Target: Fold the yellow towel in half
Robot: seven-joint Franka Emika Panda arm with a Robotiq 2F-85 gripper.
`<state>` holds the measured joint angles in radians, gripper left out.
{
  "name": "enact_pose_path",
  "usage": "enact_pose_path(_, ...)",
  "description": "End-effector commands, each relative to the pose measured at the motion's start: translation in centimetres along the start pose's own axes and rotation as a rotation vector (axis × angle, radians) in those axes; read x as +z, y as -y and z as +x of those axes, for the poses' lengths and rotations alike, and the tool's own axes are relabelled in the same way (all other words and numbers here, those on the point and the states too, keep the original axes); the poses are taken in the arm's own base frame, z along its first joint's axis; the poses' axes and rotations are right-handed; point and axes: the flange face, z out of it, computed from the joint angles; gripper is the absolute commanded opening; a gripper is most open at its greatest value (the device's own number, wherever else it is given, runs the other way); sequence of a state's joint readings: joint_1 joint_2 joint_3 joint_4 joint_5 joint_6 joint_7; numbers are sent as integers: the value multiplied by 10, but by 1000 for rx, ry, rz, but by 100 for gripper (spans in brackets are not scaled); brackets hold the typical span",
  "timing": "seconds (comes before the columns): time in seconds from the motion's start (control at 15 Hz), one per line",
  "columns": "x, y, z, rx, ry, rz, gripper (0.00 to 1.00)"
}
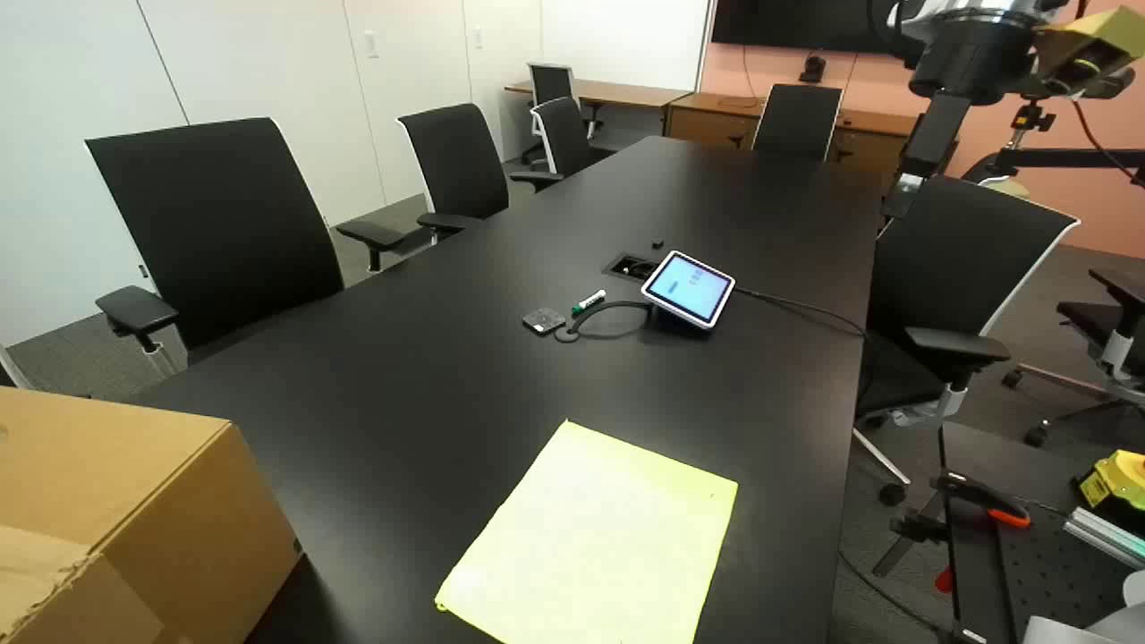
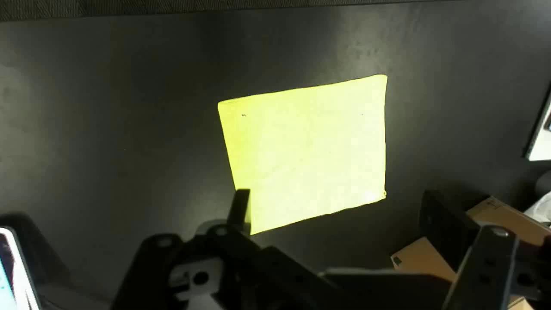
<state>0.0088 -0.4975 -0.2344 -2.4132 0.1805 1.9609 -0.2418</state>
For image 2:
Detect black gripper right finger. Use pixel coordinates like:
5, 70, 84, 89
442, 224, 520, 310

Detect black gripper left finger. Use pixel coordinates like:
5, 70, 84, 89
224, 187, 267, 255

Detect yellow towel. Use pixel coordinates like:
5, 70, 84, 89
215, 72, 389, 236

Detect taped cardboard box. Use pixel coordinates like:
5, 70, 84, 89
465, 194, 551, 249

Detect small labelled cardboard box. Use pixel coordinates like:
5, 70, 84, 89
391, 236, 461, 284

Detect white framed screen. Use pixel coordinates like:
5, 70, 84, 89
522, 84, 551, 163

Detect white edged tablet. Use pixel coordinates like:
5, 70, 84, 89
0, 224, 43, 310

